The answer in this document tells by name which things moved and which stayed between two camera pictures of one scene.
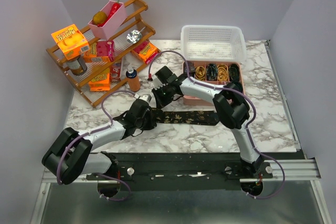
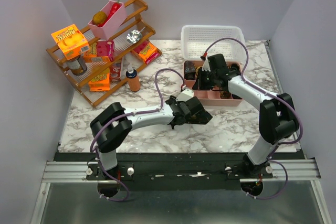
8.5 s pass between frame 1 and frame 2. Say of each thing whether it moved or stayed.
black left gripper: moved
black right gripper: moved
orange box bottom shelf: stayed
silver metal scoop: stayed
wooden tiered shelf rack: stayed
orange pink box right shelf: stayed
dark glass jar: stayed
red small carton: stayed
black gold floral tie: moved
